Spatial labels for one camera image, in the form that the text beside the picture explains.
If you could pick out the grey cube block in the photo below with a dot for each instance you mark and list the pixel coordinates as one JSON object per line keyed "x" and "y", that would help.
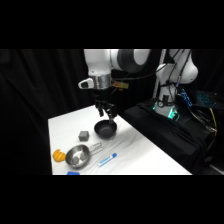
{"x": 83, "y": 135}

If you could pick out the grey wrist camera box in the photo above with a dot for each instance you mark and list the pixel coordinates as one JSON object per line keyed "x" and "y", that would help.
{"x": 85, "y": 83}

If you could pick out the black curtain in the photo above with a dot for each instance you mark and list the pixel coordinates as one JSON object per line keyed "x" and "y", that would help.
{"x": 33, "y": 106}

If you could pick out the black round pan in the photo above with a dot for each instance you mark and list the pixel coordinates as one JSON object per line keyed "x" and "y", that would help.
{"x": 105, "y": 130}

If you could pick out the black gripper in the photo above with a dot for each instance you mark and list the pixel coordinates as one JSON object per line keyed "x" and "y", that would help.
{"x": 104, "y": 98}

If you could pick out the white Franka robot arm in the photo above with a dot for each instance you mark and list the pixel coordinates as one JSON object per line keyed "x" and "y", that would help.
{"x": 100, "y": 63}

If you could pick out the orange toy croissant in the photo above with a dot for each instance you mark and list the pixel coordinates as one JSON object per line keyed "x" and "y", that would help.
{"x": 58, "y": 155}

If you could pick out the black keyboard with blue lights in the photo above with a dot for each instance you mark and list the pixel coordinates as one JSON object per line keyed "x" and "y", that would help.
{"x": 207, "y": 99}

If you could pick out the blue and white pen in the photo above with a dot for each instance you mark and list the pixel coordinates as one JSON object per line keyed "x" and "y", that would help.
{"x": 106, "y": 160}

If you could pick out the black robot stand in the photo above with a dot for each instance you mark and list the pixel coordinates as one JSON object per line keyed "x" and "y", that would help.
{"x": 173, "y": 140}

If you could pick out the small blue flat object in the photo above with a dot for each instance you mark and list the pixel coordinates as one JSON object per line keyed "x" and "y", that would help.
{"x": 73, "y": 173}

